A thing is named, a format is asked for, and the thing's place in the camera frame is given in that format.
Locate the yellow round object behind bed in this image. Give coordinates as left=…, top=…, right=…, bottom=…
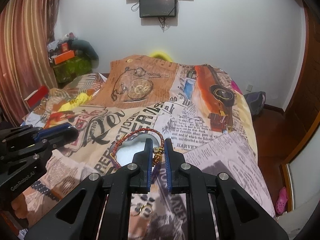
left=149, top=51, right=172, bottom=62

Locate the gold ring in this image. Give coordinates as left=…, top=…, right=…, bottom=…
left=133, top=204, right=153, bottom=217

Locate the pink croc shoe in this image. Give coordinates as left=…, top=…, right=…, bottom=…
left=275, top=187, right=289, bottom=215

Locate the green covered cabinet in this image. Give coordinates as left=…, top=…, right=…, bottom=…
left=53, top=56, right=92, bottom=83

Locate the yellow cloth on bed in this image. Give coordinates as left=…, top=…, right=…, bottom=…
left=58, top=93, right=92, bottom=112

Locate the small black wall monitor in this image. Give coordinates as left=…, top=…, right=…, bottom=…
left=139, top=0, right=177, bottom=18

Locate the striped red curtain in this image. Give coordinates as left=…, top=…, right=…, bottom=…
left=1, top=0, right=59, bottom=126

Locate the red box by curtain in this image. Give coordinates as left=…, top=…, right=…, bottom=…
left=24, top=86, right=49, bottom=108

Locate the brown wooden door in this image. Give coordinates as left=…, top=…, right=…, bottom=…
left=284, top=6, right=319, bottom=163

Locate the purple bag on floor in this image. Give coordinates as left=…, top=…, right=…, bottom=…
left=244, top=91, right=266, bottom=116

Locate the orange box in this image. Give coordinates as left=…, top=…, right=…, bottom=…
left=53, top=50, right=75, bottom=64

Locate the white sliding wardrobe door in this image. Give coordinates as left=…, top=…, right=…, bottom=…
left=289, top=137, right=319, bottom=209

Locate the heart-shaped tin box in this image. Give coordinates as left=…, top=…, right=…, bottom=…
left=116, top=134, right=160, bottom=166

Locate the newspaper print bedspread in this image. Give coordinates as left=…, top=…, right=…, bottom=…
left=24, top=55, right=285, bottom=239

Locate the wall power outlet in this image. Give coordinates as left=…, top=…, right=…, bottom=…
left=246, top=85, right=253, bottom=92

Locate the red braided bracelet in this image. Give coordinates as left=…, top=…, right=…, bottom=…
left=110, top=127, right=166, bottom=169

